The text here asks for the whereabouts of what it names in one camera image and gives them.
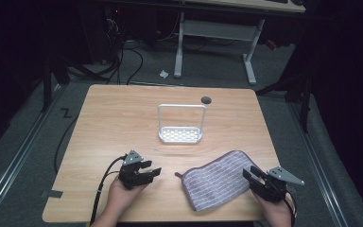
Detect person's right hand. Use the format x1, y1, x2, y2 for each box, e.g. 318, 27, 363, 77
252, 190, 296, 227

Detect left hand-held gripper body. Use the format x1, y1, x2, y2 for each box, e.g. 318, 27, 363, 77
117, 149, 149, 191

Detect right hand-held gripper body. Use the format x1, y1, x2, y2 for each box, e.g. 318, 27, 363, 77
253, 166, 305, 203

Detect black metal stand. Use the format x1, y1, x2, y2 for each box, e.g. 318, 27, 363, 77
255, 67, 313, 134
40, 53, 72, 114

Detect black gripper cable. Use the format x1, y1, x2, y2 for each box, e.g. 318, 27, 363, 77
89, 155, 129, 226
284, 192, 298, 227

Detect bundle of black cables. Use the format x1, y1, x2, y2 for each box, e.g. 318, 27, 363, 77
69, 17, 145, 86

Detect black floor cable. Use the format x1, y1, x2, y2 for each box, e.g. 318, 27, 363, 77
53, 113, 80, 174

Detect grey striped cloth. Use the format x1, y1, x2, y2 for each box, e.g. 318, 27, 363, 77
174, 149, 263, 212

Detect white desk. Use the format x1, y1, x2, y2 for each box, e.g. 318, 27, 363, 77
173, 0, 306, 86

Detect grey tape piece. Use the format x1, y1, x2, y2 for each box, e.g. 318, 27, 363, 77
39, 189, 64, 200

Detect person's left hand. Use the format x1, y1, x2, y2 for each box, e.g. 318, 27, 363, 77
104, 176, 149, 221

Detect white towel rack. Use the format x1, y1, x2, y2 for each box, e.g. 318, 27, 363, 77
157, 103, 208, 145

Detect metal floor rail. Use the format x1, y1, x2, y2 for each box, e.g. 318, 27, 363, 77
0, 84, 64, 218
287, 102, 350, 227

